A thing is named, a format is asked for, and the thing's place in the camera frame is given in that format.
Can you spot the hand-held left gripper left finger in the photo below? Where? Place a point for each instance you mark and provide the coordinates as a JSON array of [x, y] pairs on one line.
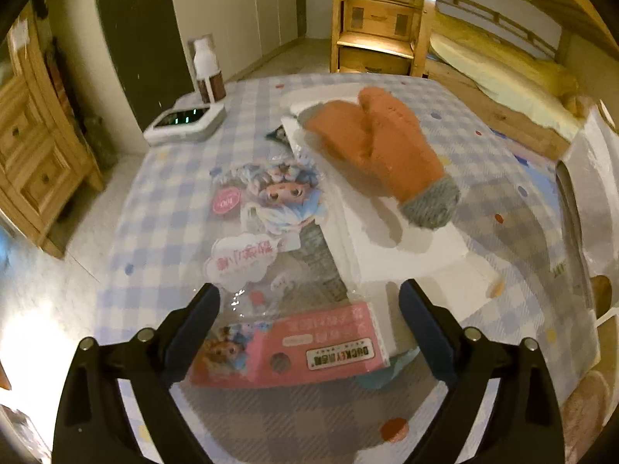
[[193, 328]]

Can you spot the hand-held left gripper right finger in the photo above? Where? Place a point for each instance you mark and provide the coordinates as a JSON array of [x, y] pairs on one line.
[[430, 333]]

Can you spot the pink-labelled plastic sock packet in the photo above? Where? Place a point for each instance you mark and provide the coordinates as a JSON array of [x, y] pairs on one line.
[[271, 353]]

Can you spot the white plastic bag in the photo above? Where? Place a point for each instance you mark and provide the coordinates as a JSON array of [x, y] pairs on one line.
[[595, 193]]

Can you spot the teal paper scrap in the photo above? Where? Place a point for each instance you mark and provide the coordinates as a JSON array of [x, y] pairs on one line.
[[382, 377]]

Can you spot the blue checkered tablecloth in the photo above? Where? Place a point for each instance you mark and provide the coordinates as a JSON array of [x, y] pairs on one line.
[[159, 212]]

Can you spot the orange knit mitten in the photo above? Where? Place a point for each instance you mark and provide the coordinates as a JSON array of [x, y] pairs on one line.
[[338, 125], [406, 154]]

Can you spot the white digital clock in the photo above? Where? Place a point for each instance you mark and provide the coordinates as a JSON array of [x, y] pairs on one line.
[[183, 125]]

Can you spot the camouflage bag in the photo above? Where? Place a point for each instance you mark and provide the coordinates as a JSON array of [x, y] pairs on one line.
[[99, 142]]

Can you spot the wooden bunk bed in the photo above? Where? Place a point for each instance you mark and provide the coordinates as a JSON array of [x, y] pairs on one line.
[[508, 121]]

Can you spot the wooden cabinet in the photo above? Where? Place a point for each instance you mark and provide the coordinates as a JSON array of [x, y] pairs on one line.
[[34, 154]]

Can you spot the pale yellow quilt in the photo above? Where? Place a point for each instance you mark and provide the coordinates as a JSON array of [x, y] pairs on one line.
[[483, 67]]

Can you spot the yellow blanket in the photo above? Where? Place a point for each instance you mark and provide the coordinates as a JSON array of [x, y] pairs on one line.
[[551, 77]]

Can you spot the white wardrobe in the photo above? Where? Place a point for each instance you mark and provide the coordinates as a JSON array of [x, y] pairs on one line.
[[232, 9]]

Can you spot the wooden stair drawers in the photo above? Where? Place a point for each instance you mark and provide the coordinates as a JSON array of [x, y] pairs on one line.
[[377, 14]]

